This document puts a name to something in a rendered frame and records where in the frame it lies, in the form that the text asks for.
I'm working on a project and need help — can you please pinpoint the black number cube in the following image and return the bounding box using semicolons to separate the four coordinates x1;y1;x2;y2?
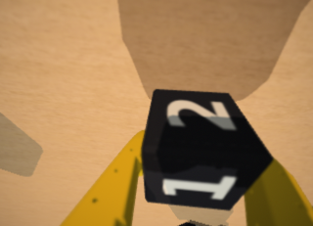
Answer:
141;89;274;210

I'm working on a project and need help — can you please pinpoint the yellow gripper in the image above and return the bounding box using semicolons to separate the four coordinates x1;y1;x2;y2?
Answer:
60;130;313;226

